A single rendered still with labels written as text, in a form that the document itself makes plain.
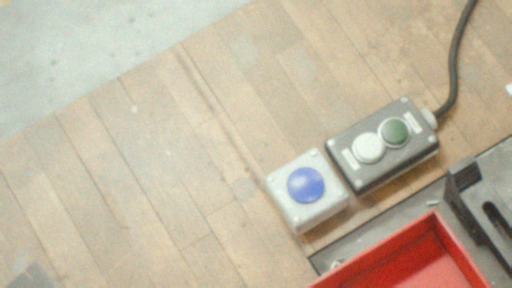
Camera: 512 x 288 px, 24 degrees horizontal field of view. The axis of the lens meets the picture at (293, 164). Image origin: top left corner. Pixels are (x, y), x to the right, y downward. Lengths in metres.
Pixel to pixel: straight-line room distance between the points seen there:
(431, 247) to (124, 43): 1.28
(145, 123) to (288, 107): 0.16
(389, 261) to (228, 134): 0.23
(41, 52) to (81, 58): 0.08
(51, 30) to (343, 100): 1.24
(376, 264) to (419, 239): 0.05
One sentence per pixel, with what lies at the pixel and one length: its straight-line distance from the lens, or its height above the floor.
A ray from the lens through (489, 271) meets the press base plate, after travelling 1.26.
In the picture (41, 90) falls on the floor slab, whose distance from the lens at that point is 2.42.
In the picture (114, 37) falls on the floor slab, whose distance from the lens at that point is 2.43.
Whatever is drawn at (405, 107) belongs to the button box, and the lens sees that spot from 1.28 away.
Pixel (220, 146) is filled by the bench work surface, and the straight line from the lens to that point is 1.31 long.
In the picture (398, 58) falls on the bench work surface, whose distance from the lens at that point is 1.34.
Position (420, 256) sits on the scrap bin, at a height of 0.91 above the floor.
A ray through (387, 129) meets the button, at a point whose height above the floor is 0.94.
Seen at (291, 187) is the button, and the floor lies 0.94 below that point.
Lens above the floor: 2.10
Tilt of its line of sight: 68 degrees down
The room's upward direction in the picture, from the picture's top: 11 degrees counter-clockwise
